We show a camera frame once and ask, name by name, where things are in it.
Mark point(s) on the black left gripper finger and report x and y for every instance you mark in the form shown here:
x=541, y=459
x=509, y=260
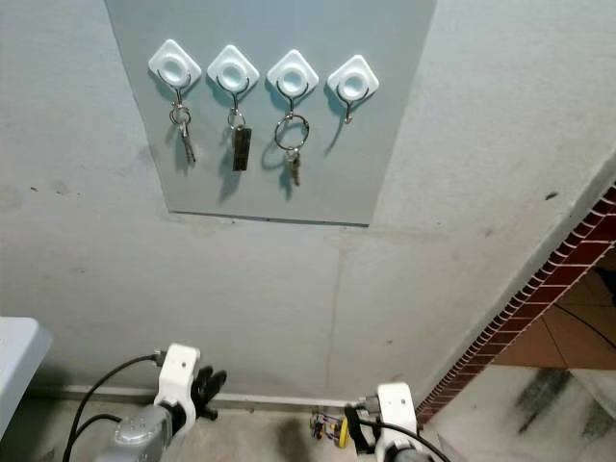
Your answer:
x=219, y=381
x=205, y=379

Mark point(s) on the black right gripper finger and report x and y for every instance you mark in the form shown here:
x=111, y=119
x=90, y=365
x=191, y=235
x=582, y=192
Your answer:
x=353, y=429

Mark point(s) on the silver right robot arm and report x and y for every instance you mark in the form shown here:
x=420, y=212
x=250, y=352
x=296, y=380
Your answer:
x=412, y=457

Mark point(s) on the keys with yellow tag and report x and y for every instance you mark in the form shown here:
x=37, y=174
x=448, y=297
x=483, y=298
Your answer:
x=328, y=428

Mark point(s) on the white plastic table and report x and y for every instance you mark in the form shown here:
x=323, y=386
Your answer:
x=19, y=366

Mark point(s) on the red brick skirting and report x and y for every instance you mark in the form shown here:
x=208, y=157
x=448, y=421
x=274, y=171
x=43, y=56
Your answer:
x=520, y=310

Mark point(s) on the dark rectangular key fob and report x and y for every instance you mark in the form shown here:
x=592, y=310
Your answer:
x=242, y=149

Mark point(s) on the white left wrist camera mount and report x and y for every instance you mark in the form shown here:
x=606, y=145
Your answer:
x=180, y=371

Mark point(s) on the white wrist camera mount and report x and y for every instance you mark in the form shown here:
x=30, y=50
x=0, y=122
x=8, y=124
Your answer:
x=397, y=404
x=180, y=371

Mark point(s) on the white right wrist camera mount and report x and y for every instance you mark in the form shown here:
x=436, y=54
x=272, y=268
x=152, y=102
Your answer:
x=397, y=404

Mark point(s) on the grey wall board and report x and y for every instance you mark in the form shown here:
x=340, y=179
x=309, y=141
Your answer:
x=337, y=183

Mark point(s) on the white diamond wall hook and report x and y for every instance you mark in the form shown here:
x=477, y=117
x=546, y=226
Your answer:
x=293, y=75
x=233, y=70
x=353, y=81
x=175, y=65

